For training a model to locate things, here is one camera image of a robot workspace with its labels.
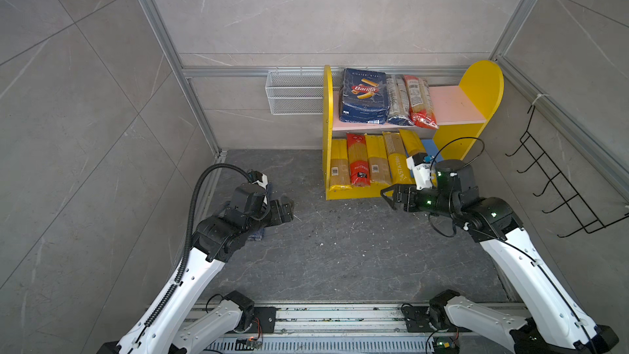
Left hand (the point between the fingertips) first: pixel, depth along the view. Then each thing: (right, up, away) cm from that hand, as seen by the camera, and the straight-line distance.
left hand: (280, 200), depth 70 cm
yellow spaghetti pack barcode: (+34, +10, +22) cm, 42 cm away
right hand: (+32, +3, -2) cm, 32 cm away
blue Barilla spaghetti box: (-11, -15, +19) cm, 26 cm away
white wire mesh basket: (+3, +42, +31) cm, 52 cm away
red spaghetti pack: (+27, +13, +24) cm, 38 cm away
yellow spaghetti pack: (+51, +21, +31) cm, 63 cm away
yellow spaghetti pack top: (+19, +6, +19) cm, 27 cm away
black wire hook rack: (+79, +5, -2) cm, 79 cm away
